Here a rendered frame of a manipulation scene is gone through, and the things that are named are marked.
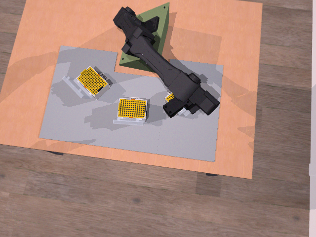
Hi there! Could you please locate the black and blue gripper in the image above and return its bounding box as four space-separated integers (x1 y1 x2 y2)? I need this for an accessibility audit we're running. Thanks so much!
189 105 200 114

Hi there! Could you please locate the grey flat mat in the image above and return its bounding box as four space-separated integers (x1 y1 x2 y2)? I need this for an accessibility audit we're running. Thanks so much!
39 45 223 162

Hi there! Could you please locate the yellow pipette tip rack insert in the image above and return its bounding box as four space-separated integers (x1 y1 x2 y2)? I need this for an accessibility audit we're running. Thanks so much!
78 67 107 94
118 99 146 118
166 93 175 102

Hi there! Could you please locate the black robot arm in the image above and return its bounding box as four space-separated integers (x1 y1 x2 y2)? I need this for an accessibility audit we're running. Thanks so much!
113 6 220 118

